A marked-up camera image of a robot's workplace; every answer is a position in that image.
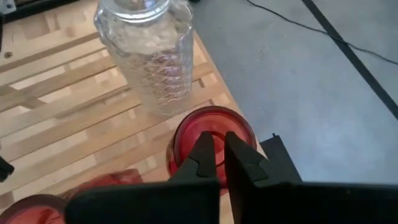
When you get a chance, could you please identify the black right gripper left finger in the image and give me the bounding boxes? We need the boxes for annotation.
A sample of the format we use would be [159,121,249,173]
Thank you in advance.
[63,130,220,224]

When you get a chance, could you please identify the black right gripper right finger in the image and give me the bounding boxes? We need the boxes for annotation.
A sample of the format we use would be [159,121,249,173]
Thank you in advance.
[224,131,398,224]

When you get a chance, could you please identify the red round glass vase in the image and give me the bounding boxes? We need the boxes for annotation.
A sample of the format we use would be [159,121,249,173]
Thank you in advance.
[0,168,144,224]
[166,105,258,197]

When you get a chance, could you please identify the clear textured glass vase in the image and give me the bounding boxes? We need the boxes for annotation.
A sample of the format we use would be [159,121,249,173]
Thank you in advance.
[93,0,195,118]

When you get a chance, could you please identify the black floor cable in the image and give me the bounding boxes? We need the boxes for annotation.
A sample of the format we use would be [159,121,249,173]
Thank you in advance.
[245,0,398,66]

